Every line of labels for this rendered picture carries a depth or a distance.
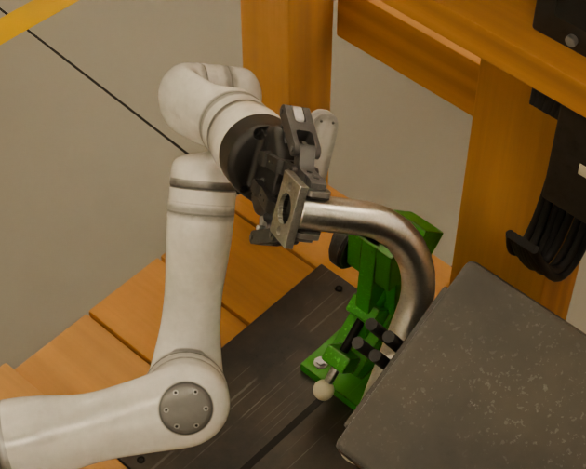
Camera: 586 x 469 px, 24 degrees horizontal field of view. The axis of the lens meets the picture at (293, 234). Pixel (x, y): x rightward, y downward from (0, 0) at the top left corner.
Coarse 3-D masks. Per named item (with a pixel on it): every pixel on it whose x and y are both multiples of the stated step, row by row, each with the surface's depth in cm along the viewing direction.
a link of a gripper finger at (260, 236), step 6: (252, 234) 121; (258, 234) 120; (264, 234) 118; (270, 234) 117; (252, 240) 121; (258, 240) 120; (264, 240) 118; (270, 240) 117; (276, 240) 117; (276, 246) 122
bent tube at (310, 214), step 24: (288, 192) 111; (288, 216) 113; (312, 216) 111; (336, 216) 112; (360, 216) 112; (384, 216) 114; (288, 240) 110; (384, 240) 114; (408, 240) 115; (408, 264) 116; (432, 264) 117; (408, 288) 118; (432, 288) 118; (408, 312) 118
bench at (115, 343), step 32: (256, 224) 203; (256, 256) 199; (288, 256) 199; (320, 256) 199; (128, 288) 195; (160, 288) 195; (224, 288) 195; (256, 288) 195; (288, 288) 195; (96, 320) 192; (128, 320) 191; (160, 320) 191; (224, 320) 191; (64, 352) 188; (96, 352) 188; (128, 352) 188; (32, 384) 184; (64, 384) 184; (96, 384) 184
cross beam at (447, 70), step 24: (360, 0) 177; (360, 24) 180; (384, 24) 176; (408, 24) 173; (360, 48) 183; (384, 48) 179; (408, 48) 176; (432, 48) 172; (456, 48) 170; (408, 72) 178; (432, 72) 175; (456, 72) 172; (456, 96) 174
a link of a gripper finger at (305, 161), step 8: (304, 144) 114; (304, 152) 114; (312, 152) 114; (296, 160) 115; (304, 160) 114; (312, 160) 114; (304, 168) 114; (312, 168) 114; (304, 176) 112; (312, 176) 112; (320, 176) 113; (312, 184) 111; (320, 184) 111
